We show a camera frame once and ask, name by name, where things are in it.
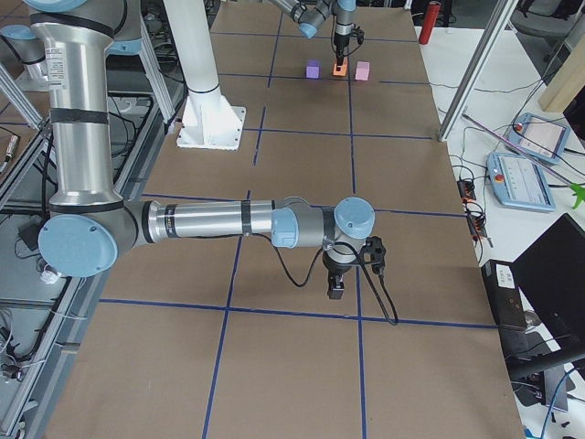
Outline orange foam cube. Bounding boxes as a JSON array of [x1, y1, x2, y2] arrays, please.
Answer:
[[333, 59, 347, 78]]

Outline pink foam cube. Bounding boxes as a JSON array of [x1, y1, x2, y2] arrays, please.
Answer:
[[355, 61, 370, 81]]

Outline purple foam cube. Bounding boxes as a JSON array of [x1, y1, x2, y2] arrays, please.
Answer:
[[305, 59, 321, 79]]

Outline red cylinder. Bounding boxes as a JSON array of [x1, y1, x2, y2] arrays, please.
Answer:
[[419, 1, 441, 45]]

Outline brown paper table cover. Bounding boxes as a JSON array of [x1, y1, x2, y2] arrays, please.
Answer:
[[46, 3, 523, 438]]

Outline orange usb hub lower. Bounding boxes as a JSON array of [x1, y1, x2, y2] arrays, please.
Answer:
[[466, 211, 487, 241]]

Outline orange usb hub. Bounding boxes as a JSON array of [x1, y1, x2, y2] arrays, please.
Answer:
[[466, 211, 487, 241], [457, 179, 476, 203]]

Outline orange usb hub upper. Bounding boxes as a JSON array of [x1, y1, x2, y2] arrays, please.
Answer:
[[457, 179, 476, 203]]

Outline black box with label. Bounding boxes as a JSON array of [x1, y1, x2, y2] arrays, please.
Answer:
[[481, 260, 527, 332]]

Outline lower teach pendant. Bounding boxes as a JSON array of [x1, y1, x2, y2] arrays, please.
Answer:
[[486, 152, 556, 212]]

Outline teach pendant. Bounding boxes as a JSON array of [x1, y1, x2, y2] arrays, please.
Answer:
[[506, 112, 570, 165], [486, 152, 556, 212]]

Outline black monitor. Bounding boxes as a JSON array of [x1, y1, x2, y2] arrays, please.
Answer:
[[508, 213, 584, 380]]

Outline upper teach pendant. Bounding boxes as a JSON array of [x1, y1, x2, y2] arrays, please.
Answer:
[[506, 112, 570, 165]]

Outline wooden board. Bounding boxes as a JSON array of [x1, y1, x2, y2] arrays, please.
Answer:
[[538, 37, 585, 112]]

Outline near black camera cable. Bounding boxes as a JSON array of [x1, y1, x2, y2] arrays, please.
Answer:
[[250, 232, 399, 327]]

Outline aluminium frame post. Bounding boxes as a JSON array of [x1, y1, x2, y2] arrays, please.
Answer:
[[438, 0, 517, 142]]

